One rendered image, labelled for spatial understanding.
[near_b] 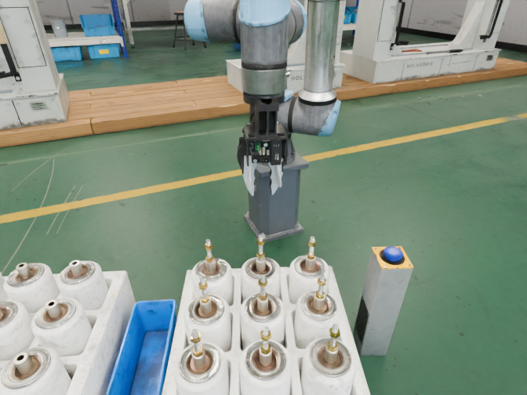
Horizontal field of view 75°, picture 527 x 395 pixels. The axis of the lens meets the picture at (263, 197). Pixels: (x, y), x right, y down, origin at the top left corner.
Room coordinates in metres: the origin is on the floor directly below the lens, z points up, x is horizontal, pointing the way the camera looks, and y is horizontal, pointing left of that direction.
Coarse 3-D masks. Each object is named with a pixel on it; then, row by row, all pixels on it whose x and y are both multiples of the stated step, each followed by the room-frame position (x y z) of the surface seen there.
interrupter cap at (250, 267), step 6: (246, 264) 0.61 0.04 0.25; (252, 264) 0.61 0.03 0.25; (270, 264) 0.61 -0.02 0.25; (246, 270) 0.59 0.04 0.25; (252, 270) 0.59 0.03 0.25; (264, 270) 0.60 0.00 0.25; (270, 270) 0.59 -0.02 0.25; (252, 276) 0.57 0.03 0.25; (258, 276) 0.58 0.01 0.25; (270, 276) 0.57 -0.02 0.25
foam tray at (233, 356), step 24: (192, 288) 0.60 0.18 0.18; (240, 288) 0.61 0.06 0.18; (288, 288) 0.66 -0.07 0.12; (336, 288) 0.60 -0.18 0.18; (288, 312) 0.53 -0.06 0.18; (240, 336) 0.47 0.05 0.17; (288, 336) 0.47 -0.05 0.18; (168, 384) 0.36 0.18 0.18; (240, 384) 0.39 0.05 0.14; (360, 384) 0.36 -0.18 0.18
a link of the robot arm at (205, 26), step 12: (192, 0) 0.72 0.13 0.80; (204, 0) 0.72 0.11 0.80; (216, 0) 0.71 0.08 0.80; (228, 0) 0.70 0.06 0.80; (192, 12) 0.70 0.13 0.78; (204, 12) 0.70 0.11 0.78; (216, 12) 0.69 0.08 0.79; (228, 12) 0.68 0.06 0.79; (192, 24) 0.70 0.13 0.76; (204, 24) 0.69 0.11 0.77; (216, 24) 0.68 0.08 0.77; (228, 24) 0.68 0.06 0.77; (192, 36) 0.71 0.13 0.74; (204, 36) 0.70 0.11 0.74; (216, 36) 0.69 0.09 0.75; (228, 36) 0.69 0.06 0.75
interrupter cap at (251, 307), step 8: (256, 296) 0.51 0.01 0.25; (272, 296) 0.51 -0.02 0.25; (248, 304) 0.49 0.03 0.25; (256, 304) 0.50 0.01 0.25; (272, 304) 0.49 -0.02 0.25; (280, 304) 0.49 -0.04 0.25; (248, 312) 0.47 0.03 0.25; (256, 312) 0.47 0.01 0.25; (264, 312) 0.47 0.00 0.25; (272, 312) 0.47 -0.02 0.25; (256, 320) 0.45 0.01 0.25; (264, 320) 0.45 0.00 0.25; (272, 320) 0.45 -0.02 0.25
